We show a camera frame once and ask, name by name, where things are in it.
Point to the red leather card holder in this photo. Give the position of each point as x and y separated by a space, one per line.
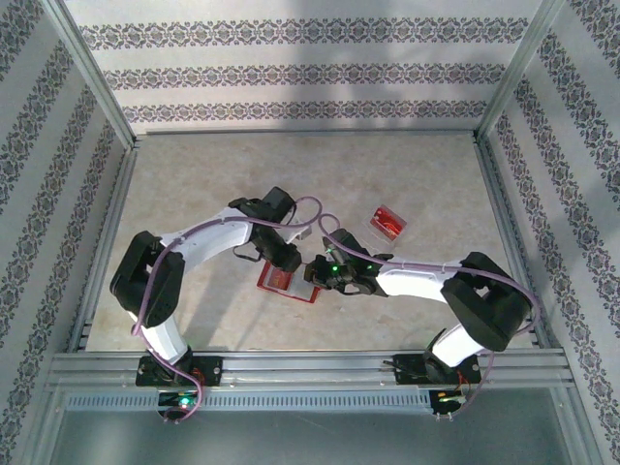
264 276

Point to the clear plastic box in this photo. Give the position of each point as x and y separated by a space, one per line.
378 237

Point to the red credit card stack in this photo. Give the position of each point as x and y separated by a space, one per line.
387 223

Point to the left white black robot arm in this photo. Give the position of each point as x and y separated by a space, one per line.
145 281

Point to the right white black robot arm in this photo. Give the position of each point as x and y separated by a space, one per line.
484 300

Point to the right small circuit board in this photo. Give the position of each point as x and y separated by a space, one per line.
443 398

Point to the grey metal shelf panel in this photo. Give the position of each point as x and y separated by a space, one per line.
310 441

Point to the left green-lit circuit board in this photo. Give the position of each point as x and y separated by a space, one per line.
167 399

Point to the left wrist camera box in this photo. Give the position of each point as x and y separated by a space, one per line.
296 234

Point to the long aluminium mounting rail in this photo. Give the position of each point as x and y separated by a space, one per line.
310 370

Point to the aluminium rail along wall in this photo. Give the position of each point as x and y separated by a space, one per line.
310 131

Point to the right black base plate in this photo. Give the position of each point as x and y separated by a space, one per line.
404 370

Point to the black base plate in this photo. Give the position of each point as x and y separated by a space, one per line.
213 370
404 370

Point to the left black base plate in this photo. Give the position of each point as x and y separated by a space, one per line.
213 370

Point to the left aluminium side rail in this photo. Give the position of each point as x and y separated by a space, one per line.
116 203

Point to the aluminium side rail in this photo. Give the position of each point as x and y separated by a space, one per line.
116 203
498 194

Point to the right aluminium side rail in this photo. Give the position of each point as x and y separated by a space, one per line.
498 194

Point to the left aluminium frame post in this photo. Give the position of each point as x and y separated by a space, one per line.
95 77

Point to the aluminium frame post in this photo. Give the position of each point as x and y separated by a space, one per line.
520 72
95 77

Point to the right aluminium frame post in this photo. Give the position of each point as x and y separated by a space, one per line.
520 72

